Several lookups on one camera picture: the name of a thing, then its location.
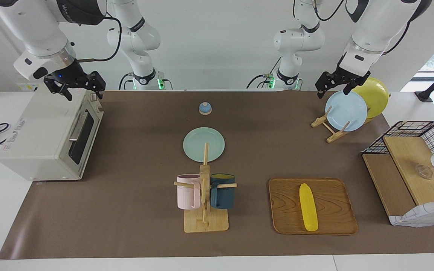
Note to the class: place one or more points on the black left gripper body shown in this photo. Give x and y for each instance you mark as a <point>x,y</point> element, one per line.
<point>349,77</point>

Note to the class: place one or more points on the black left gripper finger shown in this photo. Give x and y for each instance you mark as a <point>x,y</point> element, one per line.
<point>323,83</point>
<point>354,84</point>

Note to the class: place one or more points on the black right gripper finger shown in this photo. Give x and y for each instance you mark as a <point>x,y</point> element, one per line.
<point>67,94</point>
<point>99,84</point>

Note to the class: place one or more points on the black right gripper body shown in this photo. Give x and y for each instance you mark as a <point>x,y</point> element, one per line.
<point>70,75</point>

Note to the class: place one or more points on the white toaster oven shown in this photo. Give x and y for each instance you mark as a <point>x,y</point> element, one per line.
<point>43,135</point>

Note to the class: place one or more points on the mint green plate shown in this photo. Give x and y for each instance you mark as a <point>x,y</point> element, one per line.
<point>196,145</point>

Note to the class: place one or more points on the yellow corn cob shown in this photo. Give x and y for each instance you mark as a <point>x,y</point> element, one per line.
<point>308,207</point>

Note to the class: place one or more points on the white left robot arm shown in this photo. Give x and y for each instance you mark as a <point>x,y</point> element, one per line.
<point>371,30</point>

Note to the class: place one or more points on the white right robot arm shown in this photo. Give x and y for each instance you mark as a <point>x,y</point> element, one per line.
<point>32,30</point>

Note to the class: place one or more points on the yellow plate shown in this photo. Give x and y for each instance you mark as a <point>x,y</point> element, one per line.
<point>377,96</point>

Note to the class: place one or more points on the light blue plate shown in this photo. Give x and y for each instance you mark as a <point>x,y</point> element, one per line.
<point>347,111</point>

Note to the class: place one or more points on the wooden plate rack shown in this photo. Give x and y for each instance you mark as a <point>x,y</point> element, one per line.
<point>333,136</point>

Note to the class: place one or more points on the light wooden shelf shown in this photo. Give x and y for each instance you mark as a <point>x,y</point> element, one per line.
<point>409,158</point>

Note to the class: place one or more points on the small blue knobbed lid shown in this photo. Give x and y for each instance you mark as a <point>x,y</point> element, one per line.
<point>205,108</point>

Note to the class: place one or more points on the clear glass piece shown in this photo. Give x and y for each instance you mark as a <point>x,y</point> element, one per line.
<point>424,171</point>

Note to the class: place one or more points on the brown wooden tray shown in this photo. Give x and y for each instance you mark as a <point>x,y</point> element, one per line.
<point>333,210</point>

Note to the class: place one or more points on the brown table mat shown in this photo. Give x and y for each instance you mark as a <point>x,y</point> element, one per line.
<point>134,210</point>

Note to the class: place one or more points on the pink mug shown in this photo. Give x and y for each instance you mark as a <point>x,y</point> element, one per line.
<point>187,192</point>

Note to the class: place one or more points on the white checked cloth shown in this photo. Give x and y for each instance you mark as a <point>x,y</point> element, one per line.
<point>424,215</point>

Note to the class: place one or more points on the dark blue mug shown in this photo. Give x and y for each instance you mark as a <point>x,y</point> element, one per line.
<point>223,195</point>

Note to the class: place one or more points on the wooden mug rack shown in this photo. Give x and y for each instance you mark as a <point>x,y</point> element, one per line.
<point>205,222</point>

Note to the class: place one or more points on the white wall box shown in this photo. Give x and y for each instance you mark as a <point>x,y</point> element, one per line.
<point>26,87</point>

